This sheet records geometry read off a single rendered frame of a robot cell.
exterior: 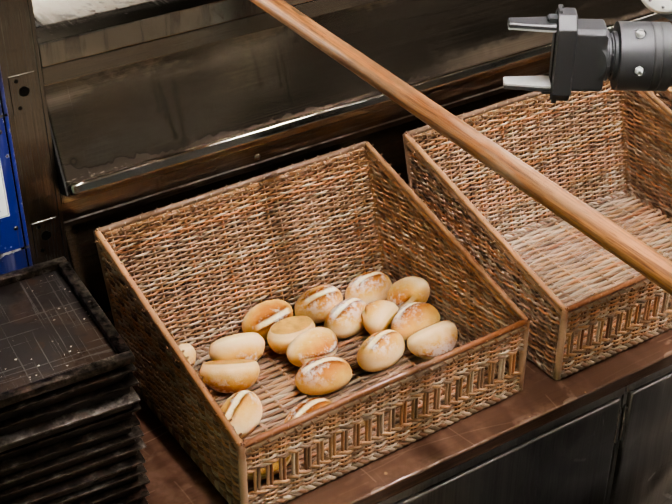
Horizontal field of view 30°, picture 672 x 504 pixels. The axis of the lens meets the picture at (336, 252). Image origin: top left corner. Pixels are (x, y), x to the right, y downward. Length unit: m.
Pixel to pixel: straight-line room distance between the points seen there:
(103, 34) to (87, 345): 0.49
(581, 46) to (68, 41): 0.78
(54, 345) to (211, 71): 0.57
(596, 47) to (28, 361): 0.87
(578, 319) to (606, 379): 0.13
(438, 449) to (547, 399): 0.23
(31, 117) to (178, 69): 0.26
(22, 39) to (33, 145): 0.18
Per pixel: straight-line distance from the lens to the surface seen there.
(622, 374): 2.24
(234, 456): 1.86
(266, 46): 2.16
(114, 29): 1.99
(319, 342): 2.14
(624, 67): 1.63
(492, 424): 2.10
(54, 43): 1.96
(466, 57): 2.39
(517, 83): 1.66
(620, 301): 2.21
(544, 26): 1.63
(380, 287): 2.30
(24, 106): 1.98
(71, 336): 1.82
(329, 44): 1.84
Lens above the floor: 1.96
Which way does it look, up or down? 34 degrees down
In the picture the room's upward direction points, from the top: straight up
